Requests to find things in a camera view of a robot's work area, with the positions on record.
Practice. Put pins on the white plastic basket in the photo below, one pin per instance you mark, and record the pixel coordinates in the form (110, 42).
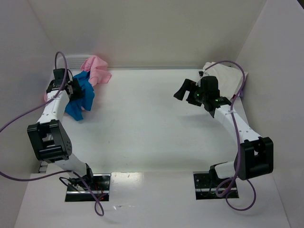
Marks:
(73, 63)

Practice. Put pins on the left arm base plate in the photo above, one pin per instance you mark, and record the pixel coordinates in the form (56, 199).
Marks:
(76, 191)

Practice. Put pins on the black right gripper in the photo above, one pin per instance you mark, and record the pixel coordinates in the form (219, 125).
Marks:
(192, 92)

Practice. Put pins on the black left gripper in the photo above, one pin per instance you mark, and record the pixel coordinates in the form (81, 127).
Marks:
(77, 89)

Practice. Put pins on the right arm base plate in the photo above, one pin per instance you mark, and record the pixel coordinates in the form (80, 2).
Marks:
(205, 187)

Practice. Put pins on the white folded t shirt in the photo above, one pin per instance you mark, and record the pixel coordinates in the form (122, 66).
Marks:
(229, 78)

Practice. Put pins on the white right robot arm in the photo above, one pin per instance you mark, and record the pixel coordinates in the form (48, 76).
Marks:
(256, 152)

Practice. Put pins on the blue t shirt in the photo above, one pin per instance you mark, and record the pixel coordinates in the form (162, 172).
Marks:
(83, 98)

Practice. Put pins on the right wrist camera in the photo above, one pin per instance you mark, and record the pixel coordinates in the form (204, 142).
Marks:
(203, 74)

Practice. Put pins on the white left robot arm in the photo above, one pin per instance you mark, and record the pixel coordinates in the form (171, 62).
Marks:
(49, 140)

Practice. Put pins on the pink t shirt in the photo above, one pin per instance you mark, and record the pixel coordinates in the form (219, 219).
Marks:
(98, 74)

